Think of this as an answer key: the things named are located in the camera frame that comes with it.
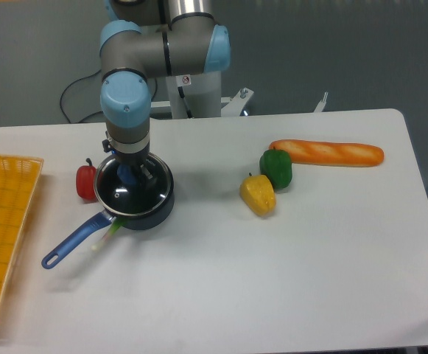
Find glass pot lid blue knob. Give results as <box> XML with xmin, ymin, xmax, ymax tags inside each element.
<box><xmin>94</xmin><ymin>153</ymin><xmax>174</xmax><ymax>219</ymax></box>

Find white right pedestal foot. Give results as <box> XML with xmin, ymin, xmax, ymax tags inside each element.
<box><xmin>221</xmin><ymin>87</ymin><xmax>255</xmax><ymax>117</ymax></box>

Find white pedestal foot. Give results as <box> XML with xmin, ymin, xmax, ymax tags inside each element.
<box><xmin>150</xmin><ymin>101</ymin><xmax>172</xmax><ymax>119</ymax></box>
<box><xmin>221</xmin><ymin>87</ymin><xmax>255</xmax><ymax>117</ymax></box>

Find white far right bracket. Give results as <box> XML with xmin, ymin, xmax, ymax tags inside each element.
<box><xmin>314</xmin><ymin>91</ymin><xmax>329</xmax><ymax>113</ymax></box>

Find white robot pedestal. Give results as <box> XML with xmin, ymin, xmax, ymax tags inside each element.
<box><xmin>164</xmin><ymin>72</ymin><xmax>222</xmax><ymax>119</ymax></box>

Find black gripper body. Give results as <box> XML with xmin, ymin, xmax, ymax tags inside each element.
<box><xmin>102</xmin><ymin>136</ymin><xmax>150</xmax><ymax>170</ymax></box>

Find white left pedestal foot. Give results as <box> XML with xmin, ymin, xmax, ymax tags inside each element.
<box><xmin>150</xmin><ymin>101</ymin><xmax>172</xmax><ymax>119</ymax></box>

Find black floor cable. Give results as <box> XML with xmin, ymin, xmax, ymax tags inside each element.
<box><xmin>59</xmin><ymin>69</ymin><xmax>104</xmax><ymax>124</ymax></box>

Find green bell pepper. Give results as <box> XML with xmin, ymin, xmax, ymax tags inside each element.
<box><xmin>259</xmin><ymin>149</ymin><xmax>292</xmax><ymax>190</ymax></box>

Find orange baguette bread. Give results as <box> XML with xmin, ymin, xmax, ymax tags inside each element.
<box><xmin>269</xmin><ymin>139</ymin><xmax>385</xmax><ymax>167</ymax></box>

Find red bell pepper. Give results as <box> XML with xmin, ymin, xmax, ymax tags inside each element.
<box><xmin>75</xmin><ymin>158</ymin><xmax>97</xmax><ymax>201</ymax></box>

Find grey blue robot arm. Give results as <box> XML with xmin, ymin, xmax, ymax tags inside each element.
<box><xmin>99</xmin><ymin>1</ymin><xmax>231</xmax><ymax>185</ymax></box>

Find green spring onion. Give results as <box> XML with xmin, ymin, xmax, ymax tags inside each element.
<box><xmin>91</xmin><ymin>217</ymin><xmax>127</xmax><ymax>252</ymax></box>

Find dark pot blue handle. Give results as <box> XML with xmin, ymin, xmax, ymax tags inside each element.
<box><xmin>41</xmin><ymin>183</ymin><xmax>175</xmax><ymax>269</ymax></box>

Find yellow bell pepper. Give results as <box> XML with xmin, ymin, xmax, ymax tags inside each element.
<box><xmin>239</xmin><ymin>174</ymin><xmax>276</xmax><ymax>217</ymax></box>

